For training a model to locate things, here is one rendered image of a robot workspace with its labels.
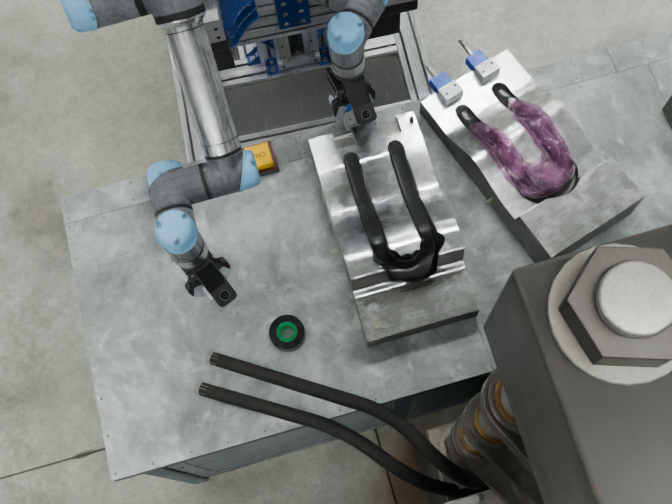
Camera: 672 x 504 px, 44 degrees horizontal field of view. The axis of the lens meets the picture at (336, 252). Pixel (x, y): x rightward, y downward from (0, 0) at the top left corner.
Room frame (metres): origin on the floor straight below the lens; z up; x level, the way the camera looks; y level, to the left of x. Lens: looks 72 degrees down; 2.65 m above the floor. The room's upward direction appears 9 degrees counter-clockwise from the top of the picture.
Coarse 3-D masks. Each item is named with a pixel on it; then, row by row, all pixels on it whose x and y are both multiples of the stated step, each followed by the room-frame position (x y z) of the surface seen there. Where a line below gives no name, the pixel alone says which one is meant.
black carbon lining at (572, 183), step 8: (496, 88) 0.95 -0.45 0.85; (504, 88) 0.94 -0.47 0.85; (496, 96) 0.93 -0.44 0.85; (504, 96) 0.92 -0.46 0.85; (512, 96) 0.92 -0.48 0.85; (504, 104) 0.90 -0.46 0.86; (456, 112) 0.90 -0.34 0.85; (464, 112) 0.90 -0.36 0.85; (472, 112) 0.89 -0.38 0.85; (464, 120) 0.88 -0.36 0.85; (472, 120) 0.87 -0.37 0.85; (480, 120) 0.86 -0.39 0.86; (576, 168) 0.70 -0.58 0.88; (576, 176) 0.68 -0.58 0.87; (568, 184) 0.67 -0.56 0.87; (576, 184) 0.66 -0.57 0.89; (560, 192) 0.65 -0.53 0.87; (568, 192) 0.65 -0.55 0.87; (536, 200) 0.64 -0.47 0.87
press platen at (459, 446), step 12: (456, 420) 0.16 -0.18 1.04; (456, 432) 0.14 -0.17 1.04; (456, 444) 0.12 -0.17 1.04; (468, 456) 0.09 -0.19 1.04; (480, 456) 0.09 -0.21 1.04; (480, 468) 0.07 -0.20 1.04; (492, 468) 0.06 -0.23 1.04; (492, 480) 0.04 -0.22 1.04; (504, 480) 0.04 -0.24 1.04; (504, 492) 0.02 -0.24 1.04; (516, 492) 0.01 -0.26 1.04
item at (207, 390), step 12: (204, 384) 0.35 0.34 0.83; (204, 396) 0.32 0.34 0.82; (216, 396) 0.31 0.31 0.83; (228, 396) 0.31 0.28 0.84; (240, 396) 0.30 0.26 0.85; (252, 396) 0.30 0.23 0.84; (252, 408) 0.27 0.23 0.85; (264, 408) 0.27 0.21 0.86; (276, 408) 0.26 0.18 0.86; (288, 408) 0.26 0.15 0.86; (288, 420) 0.23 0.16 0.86; (300, 420) 0.23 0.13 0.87
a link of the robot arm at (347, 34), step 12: (348, 12) 0.99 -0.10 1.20; (336, 24) 0.96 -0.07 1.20; (348, 24) 0.96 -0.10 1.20; (360, 24) 0.96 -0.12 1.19; (336, 36) 0.94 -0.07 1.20; (348, 36) 0.93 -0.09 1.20; (360, 36) 0.94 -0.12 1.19; (336, 48) 0.93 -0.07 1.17; (348, 48) 0.92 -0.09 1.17; (360, 48) 0.93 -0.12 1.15; (336, 60) 0.93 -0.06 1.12; (348, 60) 0.92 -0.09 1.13; (360, 60) 0.93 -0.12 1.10
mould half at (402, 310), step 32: (352, 128) 0.88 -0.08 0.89; (416, 128) 0.86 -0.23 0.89; (320, 160) 0.81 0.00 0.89; (384, 160) 0.79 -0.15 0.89; (416, 160) 0.78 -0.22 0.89; (384, 192) 0.71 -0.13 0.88; (352, 224) 0.64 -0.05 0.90; (384, 224) 0.62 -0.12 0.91; (448, 224) 0.59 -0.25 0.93; (352, 256) 0.55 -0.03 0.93; (448, 256) 0.53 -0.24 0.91; (352, 288) 0.50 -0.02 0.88; (384, 288) 0.49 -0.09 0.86; (416, 288) 0.48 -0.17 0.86; (448, 288) 0.47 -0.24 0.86; (384, 320) 0.42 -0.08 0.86; (416, 320) 0.41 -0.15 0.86; (448, 320) 0.40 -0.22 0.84
